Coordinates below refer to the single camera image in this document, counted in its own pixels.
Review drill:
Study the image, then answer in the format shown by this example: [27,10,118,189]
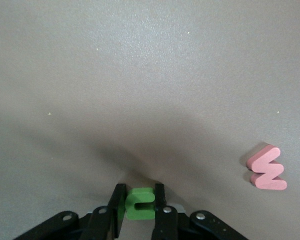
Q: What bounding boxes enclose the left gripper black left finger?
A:
[13,183,128,240]

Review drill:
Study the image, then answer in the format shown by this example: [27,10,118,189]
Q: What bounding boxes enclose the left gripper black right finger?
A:
[151,183,250,240]

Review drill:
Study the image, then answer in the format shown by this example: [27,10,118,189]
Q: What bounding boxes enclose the green foam letter n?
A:
[117,187,156,221]

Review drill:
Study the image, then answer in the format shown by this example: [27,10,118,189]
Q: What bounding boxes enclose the pink foam letter w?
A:
[246,142,288,190]

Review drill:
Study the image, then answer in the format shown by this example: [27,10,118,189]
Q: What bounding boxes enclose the brown table cover sheet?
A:
[0,0,300,240]

